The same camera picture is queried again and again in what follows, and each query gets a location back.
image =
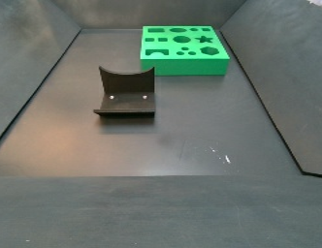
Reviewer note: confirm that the black curved holder stand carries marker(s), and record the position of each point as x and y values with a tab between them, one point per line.
126	87

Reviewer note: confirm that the green shape sorter block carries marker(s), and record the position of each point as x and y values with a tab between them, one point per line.
182	51

